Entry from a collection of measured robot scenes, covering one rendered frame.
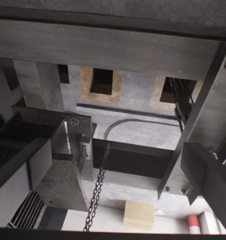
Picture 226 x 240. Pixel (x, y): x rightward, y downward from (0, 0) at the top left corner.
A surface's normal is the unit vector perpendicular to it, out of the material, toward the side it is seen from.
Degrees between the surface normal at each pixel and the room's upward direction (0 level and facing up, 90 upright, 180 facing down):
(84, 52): 0
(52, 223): 90
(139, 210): 90
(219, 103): 0
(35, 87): 0
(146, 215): 90
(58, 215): 90
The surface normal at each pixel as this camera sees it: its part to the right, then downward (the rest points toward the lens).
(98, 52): -0.15, 0.62
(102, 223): 0.06, -0.77
